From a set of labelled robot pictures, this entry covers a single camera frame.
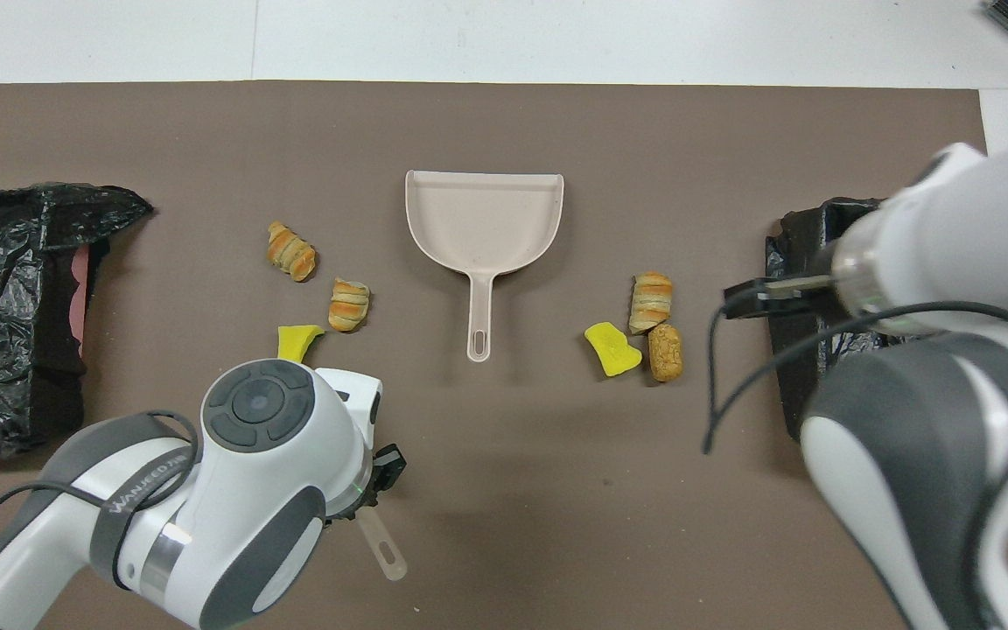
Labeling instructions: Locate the pink bin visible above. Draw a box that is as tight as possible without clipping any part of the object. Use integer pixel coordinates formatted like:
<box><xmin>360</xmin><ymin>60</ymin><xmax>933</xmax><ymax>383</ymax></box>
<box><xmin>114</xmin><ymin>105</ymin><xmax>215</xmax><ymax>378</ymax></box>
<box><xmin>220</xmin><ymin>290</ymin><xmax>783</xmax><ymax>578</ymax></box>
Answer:
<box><xmin>69</xmin><ymin>245</ymin><xmax>94</xmax><ymax>358</ymax></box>

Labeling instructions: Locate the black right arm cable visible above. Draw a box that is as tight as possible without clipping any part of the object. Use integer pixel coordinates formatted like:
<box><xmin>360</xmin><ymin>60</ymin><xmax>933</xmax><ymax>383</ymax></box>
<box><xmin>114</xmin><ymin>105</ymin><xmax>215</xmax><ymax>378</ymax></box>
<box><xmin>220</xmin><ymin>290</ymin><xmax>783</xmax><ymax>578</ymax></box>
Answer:
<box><xmin>702</xmin><ymin>275</ymin><xmax>1008</xmax><ymax>630</ymax></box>

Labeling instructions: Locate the striped croissant roll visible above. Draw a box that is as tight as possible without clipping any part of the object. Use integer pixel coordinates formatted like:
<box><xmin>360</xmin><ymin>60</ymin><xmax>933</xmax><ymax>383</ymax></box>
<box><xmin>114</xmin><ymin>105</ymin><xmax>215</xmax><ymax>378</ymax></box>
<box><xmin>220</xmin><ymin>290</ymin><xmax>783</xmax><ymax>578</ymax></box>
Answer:
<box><xmin>266</xmin><ymin>220</ymin><xmax>318</xmax><ymax>284</ymax></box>
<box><xmin>628</xmin><ymin>271</ymin><xmax>675</xmax><ymax>336</ymax></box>
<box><xmin>328</xmin><ymin>278</ymin><xmax>372</xmax><ymax>333</ymax></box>

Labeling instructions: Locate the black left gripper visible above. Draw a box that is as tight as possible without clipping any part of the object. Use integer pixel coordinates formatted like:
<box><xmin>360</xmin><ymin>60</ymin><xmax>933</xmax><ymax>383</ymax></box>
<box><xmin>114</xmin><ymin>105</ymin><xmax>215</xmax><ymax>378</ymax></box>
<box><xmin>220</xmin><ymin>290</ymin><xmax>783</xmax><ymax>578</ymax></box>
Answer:
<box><xmin>325</xmin><ymin>443</ymin><xmax>407</xmax><ymax>526</ymax></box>

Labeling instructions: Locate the beige plastic dustpan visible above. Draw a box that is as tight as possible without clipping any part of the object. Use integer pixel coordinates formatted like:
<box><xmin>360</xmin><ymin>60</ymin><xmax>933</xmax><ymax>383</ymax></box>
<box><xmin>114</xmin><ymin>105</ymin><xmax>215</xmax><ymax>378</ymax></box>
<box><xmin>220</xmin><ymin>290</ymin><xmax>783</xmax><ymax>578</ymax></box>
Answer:
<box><xmin>404</xmin><ymin>170</ymin><xmax>565</xmax><ymax>364</ymax></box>

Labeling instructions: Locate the brown paper table mat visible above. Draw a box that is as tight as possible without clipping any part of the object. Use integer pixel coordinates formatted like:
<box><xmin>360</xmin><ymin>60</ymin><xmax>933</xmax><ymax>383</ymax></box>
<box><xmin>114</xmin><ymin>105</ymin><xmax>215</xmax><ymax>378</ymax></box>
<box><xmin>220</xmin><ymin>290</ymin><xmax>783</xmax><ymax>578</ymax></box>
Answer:
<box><xmin>0</xmin><ymin>80</ymin><xmax>1008</xmax><ymax>630</ymax></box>

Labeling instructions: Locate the beige hand brush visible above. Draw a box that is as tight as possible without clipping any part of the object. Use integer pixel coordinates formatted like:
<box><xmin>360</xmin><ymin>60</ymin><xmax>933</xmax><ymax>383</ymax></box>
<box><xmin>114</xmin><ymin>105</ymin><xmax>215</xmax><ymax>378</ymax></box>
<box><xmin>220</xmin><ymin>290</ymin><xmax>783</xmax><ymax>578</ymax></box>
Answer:
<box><xmin>355</xmin><ymin>506</ymin><xmax>409</xmax><ymax>583</ymax></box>

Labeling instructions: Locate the yellow sponge piece green edge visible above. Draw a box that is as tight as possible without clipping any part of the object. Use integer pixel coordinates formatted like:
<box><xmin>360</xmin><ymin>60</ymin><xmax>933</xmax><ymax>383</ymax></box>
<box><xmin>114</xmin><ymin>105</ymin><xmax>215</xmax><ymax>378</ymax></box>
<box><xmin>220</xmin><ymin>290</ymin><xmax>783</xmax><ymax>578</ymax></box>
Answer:
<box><xmin>276</xmin><ymin>325</ymin><xmax>326</xmax><ymax>362</ymax></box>

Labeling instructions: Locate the black bag lined bin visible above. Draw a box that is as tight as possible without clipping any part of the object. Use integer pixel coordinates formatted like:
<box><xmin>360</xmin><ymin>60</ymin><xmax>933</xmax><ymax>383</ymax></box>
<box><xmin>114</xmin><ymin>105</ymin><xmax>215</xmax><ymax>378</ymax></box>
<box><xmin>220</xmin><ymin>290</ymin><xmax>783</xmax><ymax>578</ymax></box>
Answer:
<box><xmin>765</xmin><ymin>197</ymin><xmax>907</xmax><ymax>443</ymax></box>

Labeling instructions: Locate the brown bread roll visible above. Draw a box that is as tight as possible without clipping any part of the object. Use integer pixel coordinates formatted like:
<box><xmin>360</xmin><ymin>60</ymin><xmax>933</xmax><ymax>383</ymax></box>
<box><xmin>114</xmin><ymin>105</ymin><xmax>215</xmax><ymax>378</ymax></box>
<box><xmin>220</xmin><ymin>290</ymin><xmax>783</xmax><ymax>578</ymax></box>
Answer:
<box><xmin>648</xmin><ymin>324</ymin><xmax>684</xmax><ymax>383</ymax></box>

